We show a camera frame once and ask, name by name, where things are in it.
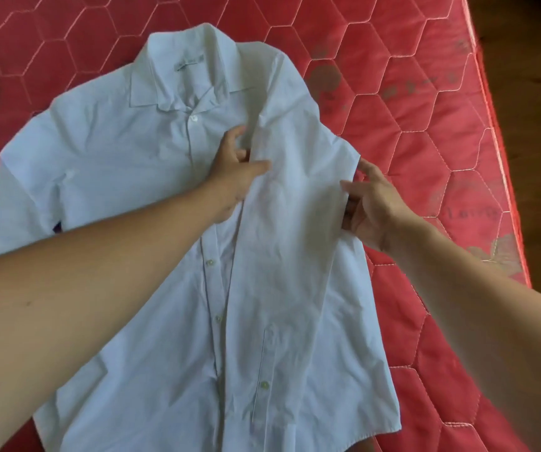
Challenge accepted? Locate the person's right hand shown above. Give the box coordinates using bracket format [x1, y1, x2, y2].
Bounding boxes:
[340, 158, 412, 253]

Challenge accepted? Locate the red quilted mattress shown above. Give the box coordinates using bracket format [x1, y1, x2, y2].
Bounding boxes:
[0, 0, 533, 452]

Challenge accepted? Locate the white button-up shirt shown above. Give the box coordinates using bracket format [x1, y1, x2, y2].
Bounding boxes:
[0, 23, 402, 452]

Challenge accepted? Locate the person's right forearm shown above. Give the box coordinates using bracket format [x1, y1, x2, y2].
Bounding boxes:
[384, 213, 541, 452]

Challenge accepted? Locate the person's left hand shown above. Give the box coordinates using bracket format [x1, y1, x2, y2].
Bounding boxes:
[203, 125, 272, 225]

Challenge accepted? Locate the person's left forearm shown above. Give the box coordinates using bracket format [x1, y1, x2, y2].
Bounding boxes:
[0, 176, 226, 452]

